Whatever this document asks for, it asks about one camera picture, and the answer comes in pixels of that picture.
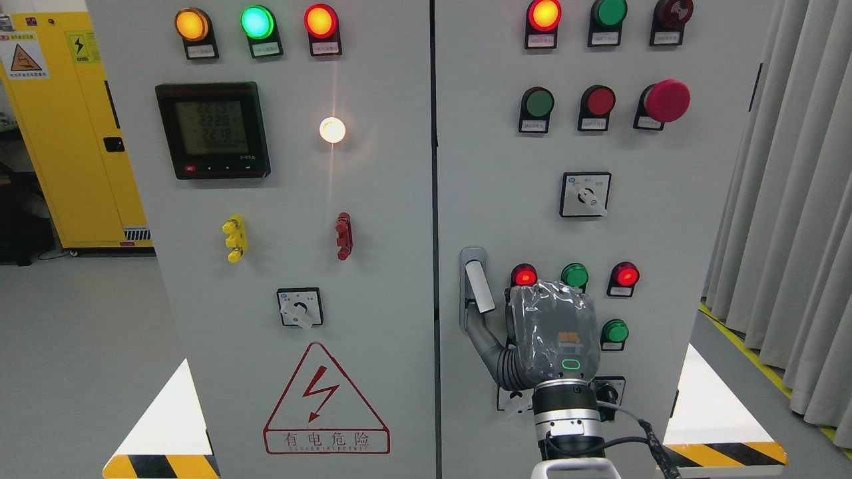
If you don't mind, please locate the grey robotic hand plastic-wrapped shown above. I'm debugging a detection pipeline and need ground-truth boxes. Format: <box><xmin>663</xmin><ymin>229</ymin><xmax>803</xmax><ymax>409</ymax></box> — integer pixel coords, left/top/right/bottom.
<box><xmin>466</xmin><ymin>281</ymin><xmax>600</xmax><ymax>391</ymax></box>

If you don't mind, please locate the silver door swing handle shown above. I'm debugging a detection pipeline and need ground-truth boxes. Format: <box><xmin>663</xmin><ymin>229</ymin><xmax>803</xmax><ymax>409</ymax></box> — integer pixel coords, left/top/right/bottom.
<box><xmin>459</xmin><ymin>246</ymin><xmax>495</xmax><ymax>333</ymax></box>

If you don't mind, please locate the grey right cabinet door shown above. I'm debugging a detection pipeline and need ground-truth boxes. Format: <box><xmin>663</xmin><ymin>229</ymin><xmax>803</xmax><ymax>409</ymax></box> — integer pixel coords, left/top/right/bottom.
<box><xmin>435</xmin><ymin>1</ymin><xmax>776</xmax><ymax>478</ymax></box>

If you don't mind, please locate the grey cabinet door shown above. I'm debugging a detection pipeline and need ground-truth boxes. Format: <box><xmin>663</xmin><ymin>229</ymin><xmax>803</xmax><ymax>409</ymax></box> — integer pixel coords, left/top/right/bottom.
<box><xmin>87</xmin><ymin>1</ymin><xmax>437</xmax><ymax>478</ymax></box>
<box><xmin>435</xmin><ymin>1</ymin><xmax>776</xmax><ymax>478</ymax></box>

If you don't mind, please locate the orange-red top lamp right door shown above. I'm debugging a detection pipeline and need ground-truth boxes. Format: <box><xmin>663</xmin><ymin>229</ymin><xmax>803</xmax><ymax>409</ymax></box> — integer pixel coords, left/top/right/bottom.
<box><xmin>524</xmin><ymin>0</ymin><xmax>562</xmax><ymax>51</ymax></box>

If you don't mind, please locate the green top lamp right door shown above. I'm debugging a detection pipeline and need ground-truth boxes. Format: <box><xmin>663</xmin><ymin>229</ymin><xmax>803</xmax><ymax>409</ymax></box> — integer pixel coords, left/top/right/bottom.
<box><xmin>587</xmin><ymin>0</ymin><xmax>629</xmax><ymax>47</ymax></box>

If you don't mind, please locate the grey left cabinet door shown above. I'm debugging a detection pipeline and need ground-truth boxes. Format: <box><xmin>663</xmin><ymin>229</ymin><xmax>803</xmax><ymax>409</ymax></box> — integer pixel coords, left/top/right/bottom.
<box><xmin>87</xmin><ymin>1</ymin><xmax>437</xmax><ymax>478</ymax></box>

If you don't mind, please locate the red indicator lamp left door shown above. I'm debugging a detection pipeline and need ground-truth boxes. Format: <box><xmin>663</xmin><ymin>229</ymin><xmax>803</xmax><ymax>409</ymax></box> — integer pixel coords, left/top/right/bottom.
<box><xmin>304</xmin><ymin>3</ymin><xmax>343</xmax><ymax>57</ymax></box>

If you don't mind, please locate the green indicator lamp left door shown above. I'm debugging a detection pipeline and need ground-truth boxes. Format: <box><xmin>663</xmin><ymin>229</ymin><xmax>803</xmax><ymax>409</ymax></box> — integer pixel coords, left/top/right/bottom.
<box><xmin>240</xmin><ymin>4</ymin><xmax>284</xmax><ymax>59</ymax></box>

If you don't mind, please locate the orange indicator lamp left door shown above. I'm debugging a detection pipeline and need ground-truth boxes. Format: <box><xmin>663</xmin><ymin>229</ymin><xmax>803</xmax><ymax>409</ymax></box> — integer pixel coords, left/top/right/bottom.
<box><xmin>174</xmin><ymin>8</ymin><xmax>219</xmax><ymax>61</ymax></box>

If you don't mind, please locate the green button lower right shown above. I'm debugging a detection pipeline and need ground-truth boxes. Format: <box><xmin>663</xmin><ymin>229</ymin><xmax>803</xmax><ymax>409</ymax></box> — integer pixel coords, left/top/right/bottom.
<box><xmin>600</xmin><ymin>319</ymin><xmax>630</xmax><ymax>351</ymax></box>

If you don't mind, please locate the green lamp middle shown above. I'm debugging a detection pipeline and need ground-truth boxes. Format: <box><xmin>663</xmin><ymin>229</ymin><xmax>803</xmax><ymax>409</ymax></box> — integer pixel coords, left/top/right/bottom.
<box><xmin>560</xmin><ymin>263</ymin><xmax>590</xmax><ymax>292</ymax></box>

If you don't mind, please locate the lit red lamp left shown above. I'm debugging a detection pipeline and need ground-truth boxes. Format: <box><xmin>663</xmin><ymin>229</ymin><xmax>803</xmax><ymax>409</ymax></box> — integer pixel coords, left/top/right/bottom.
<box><xmin>509</xmin><ymin>263</ymin><xmax>538</xmax><ymax>287</ymax></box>

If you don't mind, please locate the lit red lamp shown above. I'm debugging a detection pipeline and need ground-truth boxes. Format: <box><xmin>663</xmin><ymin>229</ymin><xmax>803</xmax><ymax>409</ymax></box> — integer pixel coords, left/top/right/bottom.
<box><xmin>509</xmin><ymin>263</ymin><xmax>538</xmax><ymax>287</ymax></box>
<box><xmin>606</xmin><ymin>261</ymin><xmax>641</xmax><ymax>298</ymax></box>

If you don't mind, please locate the lit red lamp right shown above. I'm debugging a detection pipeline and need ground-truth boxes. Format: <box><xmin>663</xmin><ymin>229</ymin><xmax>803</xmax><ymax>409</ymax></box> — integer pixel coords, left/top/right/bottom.
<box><xmin>606</xmin><ymin>261</ymin><xmax>641</xmax><ymax>298</ymax></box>

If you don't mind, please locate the green push button upper row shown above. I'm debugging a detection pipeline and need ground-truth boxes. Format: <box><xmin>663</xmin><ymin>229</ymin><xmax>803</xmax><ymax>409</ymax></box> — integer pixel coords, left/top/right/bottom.
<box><xmin>518</xmin><ymin>86</ymin><xmax>556</xmax><ymax>134</ymax></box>

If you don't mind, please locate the red terminal connector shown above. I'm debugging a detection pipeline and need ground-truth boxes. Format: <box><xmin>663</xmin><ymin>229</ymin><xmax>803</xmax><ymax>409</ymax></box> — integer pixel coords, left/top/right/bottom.
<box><xmin>335</xmin><ymin>212</ymin><xmax>353</xmax><ymax>261</ymax></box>

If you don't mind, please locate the red push button upper row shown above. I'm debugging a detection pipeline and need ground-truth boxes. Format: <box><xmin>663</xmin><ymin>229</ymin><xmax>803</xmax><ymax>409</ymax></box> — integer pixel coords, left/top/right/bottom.
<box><xmin>577</xmin><ymin>84</ymin><xmax>616</xmax><ymax>132</ymax></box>

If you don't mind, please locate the grey curtain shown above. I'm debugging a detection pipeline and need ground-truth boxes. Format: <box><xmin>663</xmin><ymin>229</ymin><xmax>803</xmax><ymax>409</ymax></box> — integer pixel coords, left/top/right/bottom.
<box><xmin>705</xmin><ymin>1</ymin><xmax>851</xmax><ymax>449</ymax></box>

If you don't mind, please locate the red electric hazard warning sticker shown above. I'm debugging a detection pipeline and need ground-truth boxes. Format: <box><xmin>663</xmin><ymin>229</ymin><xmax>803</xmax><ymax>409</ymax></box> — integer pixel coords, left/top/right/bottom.
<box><xmin>264</xmin><ymin>342</ymin><xmax>391</xmax><ymax>454</ymax></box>

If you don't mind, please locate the red emergency stop mushroom button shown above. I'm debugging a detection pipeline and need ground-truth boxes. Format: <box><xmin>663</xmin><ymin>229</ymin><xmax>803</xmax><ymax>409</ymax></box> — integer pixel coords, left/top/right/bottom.
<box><xmin>632</xmin><ymin>79</ymin><xmax>691</xmax><ymax>131</ymax></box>

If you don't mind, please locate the white glowing indicator lamp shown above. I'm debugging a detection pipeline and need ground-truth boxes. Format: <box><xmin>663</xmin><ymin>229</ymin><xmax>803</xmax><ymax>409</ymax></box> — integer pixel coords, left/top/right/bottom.
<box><xmin>319</xmin><ymin>117</ymin><xmax>347</xmax><ymax>144</ymax></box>

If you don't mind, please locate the yellow terminal connector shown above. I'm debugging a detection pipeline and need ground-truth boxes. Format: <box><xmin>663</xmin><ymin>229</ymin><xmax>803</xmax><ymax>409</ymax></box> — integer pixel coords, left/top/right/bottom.
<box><xmin>222</xmin><ymin>214</ymin><xmax>248</xmax><ymax>263</ymax></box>

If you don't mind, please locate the dark red buzzer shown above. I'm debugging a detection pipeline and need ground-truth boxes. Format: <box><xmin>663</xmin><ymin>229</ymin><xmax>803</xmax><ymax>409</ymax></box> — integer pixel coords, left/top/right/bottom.
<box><xmin>649</xmin><ymin>0</ymin><xmax>694</xmax><ymax>47</ymax></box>

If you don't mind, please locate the black digital power meter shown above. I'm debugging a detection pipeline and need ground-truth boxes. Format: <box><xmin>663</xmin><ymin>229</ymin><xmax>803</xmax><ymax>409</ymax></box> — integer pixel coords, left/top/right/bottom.
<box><xmin>155</xmin><ymin>81</ymin><xmax>271</xmax><ymax>180</ymax></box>

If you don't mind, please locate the yellow safety cabinet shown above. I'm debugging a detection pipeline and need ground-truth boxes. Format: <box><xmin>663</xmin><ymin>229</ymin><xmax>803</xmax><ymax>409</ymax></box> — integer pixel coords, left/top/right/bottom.
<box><xmin>2</xmin><ymin>12</ymin><xmax>153</xmax><ymax>251</ymax></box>

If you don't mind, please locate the lower white rotary selector switch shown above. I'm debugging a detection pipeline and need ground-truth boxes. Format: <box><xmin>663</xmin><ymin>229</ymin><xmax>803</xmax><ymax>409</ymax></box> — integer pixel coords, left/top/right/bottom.
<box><xmin>495</xmin><ymin>387</ymin><xmax>533</xmax><ymax>416</ymax></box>

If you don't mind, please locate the black knob selector switch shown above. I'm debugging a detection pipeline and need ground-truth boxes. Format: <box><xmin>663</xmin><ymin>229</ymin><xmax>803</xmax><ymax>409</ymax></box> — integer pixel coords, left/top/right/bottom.
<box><xmin>592</xmin><ymin>376</ymin><xmax>626</xmax><ymax>422</ymax></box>

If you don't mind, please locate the upper right rotary selector switch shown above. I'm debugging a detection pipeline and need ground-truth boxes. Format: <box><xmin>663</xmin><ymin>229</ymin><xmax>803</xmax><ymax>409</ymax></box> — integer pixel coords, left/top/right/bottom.
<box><xmin>559</xmin><ymin>172</ymin><xmax>612</xmax><ymax>218</ymax></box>

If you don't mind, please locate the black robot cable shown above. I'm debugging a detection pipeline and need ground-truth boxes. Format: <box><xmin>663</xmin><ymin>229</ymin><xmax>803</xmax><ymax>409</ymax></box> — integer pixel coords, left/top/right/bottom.
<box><xmin>544</xmin><ymin>404</ymin><xmax>681</xmax><ymax>479</ymax></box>

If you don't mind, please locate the left door rotary selector switch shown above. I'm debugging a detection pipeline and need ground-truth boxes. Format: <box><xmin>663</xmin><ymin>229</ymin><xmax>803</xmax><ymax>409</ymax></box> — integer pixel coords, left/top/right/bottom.
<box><xmin>276</xmin><ymin>286</ymin><xmax>323</xmax><ymax>329</ymax></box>

